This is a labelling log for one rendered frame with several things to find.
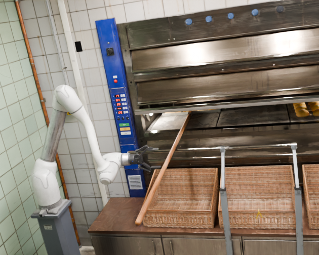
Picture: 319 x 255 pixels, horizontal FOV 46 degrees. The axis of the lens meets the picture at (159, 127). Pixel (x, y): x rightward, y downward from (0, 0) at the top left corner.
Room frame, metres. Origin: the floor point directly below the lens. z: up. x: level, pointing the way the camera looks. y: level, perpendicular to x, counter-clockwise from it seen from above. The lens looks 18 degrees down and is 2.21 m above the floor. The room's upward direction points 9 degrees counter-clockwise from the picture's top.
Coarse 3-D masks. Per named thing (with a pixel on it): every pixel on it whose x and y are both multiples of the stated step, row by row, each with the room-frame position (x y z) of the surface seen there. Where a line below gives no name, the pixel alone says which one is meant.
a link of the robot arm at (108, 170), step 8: (80, 112) 2.41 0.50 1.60; (80, 120) 2.42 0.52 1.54; (88, 120) 2.44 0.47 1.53; (88, 128) 2.42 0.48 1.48; (88, 136) 2.40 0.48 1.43; (96, 144) 2.38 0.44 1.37; (96, 152) 2.35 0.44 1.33; (96, 160) 2.34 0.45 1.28; (104, 160) 2.36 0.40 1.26; (104, 168) 2.32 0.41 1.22; (112, 168) 2.34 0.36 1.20; (104, 176) 2.29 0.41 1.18; (112, 176) 2.31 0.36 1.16; (104, 184) 2.30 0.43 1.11
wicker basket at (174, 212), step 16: (176, 176) 2.91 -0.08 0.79; (192, 176) 2.86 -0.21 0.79; (208, 176) 2.82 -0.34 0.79; (160, 192) 2.92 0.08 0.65; (176, 192) 2.88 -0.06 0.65; (192, 192) 2.83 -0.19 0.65; (208, 192) 2.79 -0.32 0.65; (160, 208) 2.76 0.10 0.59; (176, 208) 2.72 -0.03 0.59; (192, 208) 2.68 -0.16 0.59; (144, 224) 2.54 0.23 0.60; (160, 224) 2.50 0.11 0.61; (176, 224) 2.46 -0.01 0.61; (192, 224) 2.42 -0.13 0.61; (208, 224) 2.38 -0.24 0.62
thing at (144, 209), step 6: (186, 120) 3.09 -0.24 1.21; (180, 132) 2.82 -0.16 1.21; (180, 138) 2.74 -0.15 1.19; (174, 144) 2.58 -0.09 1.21; (174, 150) 2.50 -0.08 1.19; (168, 156) 2.37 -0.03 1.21; (168, 162) 2.30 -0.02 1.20; (162, 168) 2.20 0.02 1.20; (162, 174) 2.13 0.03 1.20; (156, 180) 2.04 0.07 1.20; (156, 186) 1.98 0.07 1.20; (150, 192) 1.91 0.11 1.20; (150, 198) 1.85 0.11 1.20; (144, 204) 1.78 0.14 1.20; (144, 210) 1.73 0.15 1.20; (138, 216) 1.68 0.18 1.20; (138, 222) 1.63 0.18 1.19
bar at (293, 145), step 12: (264, 144) 2.39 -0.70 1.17; (276, 144) 2.36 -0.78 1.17; (288, 144) 2.34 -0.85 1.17; (300, 192) 2.10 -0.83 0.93; (300, 204) 2.10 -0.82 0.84; (228, 216) 2.25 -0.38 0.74; (300, 216) 2.10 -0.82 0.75; (228, 228) 2.24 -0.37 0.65; (300, 228) 2.10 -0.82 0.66; (228, 240) 2.24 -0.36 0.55; (300, 240) 2.10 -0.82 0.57; (228, 252) 2.25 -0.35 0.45; (300, 252) 2.10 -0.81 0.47
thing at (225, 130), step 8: (192, 128) 2.96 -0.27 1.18; (200, 128) 2.93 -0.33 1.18; (208, 128) 2.89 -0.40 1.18; (216, 128) 2.86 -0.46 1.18; (224, 128) 2.83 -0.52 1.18; (232, 128) 2.81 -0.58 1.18; (240, 128) 2.79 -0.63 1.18; (248, 128) 2.77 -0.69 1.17; (256, 128) 2.75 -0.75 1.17; (264, 128) 2.73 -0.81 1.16; (272, 128) 2.72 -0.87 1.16; (280, 128) 2.70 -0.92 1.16; (288, 128) 2.68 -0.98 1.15; (296, 128) 2.66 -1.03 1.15; (304, 128) 2.65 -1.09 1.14; (144, 136) 3.02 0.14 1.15; (152, 136) 3.00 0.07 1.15; (160, 136) 2.98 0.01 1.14
